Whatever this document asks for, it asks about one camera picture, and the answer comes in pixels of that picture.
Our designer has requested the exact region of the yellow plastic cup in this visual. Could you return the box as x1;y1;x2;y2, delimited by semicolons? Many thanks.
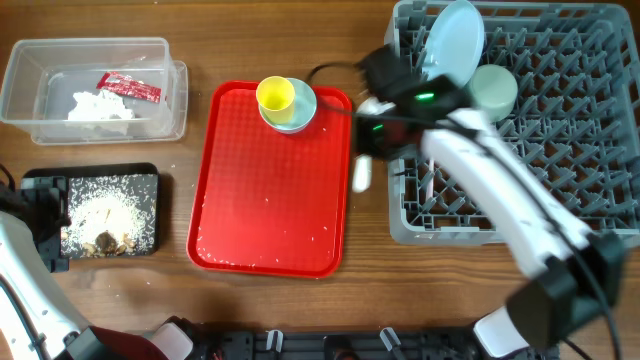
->
256;76;296;124

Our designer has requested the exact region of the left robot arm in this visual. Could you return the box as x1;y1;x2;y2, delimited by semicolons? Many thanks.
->
1;182;203;360

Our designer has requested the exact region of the food scraps and rice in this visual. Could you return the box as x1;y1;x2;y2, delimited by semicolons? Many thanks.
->
61;174;159;259

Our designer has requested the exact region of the black food waste tray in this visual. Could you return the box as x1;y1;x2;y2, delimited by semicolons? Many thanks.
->
20;163;160;260

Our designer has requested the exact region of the red serving tray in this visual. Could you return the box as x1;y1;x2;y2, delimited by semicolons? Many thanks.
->
186;81;351;278

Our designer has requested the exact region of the clear plastic waste bin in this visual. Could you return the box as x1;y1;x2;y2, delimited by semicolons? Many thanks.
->
1;37;188;145

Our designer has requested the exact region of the white napkin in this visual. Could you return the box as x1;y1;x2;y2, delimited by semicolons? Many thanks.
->
68;90;135;121

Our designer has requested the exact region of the light blue small bowl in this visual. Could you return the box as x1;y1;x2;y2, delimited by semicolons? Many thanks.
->
259;78;317;134

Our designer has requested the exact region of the white plastic spoon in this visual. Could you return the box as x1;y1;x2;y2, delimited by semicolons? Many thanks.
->
352;154;373;193

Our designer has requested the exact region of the grey dishwasher rack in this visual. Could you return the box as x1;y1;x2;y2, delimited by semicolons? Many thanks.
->
388;1;639;248

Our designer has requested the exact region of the white plastic fork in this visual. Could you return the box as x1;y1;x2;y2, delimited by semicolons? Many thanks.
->
426;159;435;199

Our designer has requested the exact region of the light blue plate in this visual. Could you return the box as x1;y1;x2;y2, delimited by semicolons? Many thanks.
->
422;0;485;87

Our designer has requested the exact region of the red snack wrapper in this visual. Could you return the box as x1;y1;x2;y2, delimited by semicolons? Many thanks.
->
96;72;162;103

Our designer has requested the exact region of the mint green bowl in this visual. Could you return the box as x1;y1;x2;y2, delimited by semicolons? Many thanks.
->
467;64;518;123

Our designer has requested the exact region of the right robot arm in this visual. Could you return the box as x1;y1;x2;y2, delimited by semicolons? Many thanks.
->
354;46;626;359

